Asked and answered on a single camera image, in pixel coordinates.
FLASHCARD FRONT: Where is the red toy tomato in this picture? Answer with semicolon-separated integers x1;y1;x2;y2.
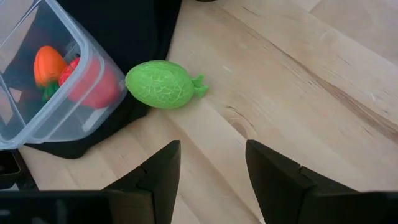
58;57;121;110

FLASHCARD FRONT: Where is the lime green toy melon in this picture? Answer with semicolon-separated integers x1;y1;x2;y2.
124;60;210;110

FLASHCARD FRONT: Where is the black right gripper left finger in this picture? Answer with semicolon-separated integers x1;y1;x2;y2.
102;139;182;224

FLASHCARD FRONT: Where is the clear plastic tupperware container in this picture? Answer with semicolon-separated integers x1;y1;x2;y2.
0;0;128;150

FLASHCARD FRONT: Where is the orange toy carrot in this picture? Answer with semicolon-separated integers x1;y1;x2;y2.
33;45;68;102

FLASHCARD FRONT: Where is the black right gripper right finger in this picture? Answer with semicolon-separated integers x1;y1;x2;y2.
245;139;358;224

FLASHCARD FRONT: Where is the black cloth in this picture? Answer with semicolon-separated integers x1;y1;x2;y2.
0;0;183;159

